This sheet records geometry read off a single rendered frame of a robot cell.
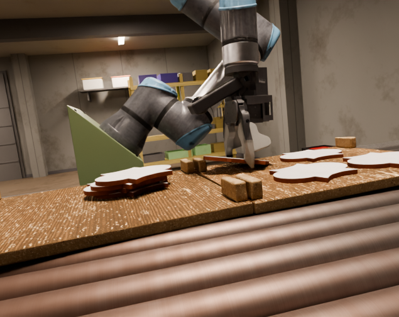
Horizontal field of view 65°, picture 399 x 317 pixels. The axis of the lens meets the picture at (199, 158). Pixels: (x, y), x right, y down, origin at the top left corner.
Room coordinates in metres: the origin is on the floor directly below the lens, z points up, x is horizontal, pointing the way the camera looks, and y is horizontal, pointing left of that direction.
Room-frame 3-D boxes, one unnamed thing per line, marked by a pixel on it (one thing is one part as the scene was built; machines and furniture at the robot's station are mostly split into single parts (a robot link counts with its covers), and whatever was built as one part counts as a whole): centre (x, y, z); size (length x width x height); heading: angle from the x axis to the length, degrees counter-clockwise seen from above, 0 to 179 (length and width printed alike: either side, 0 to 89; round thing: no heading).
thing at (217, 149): (6.82, 0.25, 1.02); 2.16 x 0.58 x 2.04; 104
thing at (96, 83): (8.01, 2.40, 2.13); 0.49 x 0.41 x 0.27; 104
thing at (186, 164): (0.70, 0.03, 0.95); 0.06 x 0.02 x 0.03; 16
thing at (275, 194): (0.62, -0.22, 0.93); 0.41 x 0.35 x 0.02; 104
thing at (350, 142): (0.80, -0.38, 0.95); 0.06 x 0.02 x 0.03; 14
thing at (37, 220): (0.52, 0.18, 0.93); 0.41 x 0.35 x 0.02; 106
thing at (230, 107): (0.68, -0.11, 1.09); 0.09 x 0.08 x 0.12; 105
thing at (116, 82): (8.17, 1.74, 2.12); 0.48 x 0.40 x 0.27; 104
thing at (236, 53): (0.68, -0.11, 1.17); 0.08 x 0.08 x 0.05
